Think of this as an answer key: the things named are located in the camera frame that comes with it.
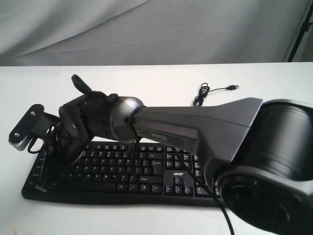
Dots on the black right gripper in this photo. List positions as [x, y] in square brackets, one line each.
[65, 138]

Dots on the black acer keyboard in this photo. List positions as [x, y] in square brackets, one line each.
[109, 173]

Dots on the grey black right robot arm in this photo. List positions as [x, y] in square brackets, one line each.
[254, 157]

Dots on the grey fabric backdrop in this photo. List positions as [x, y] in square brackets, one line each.
[147, 32]

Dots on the black tripod stand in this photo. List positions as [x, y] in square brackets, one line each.
[305, 27]

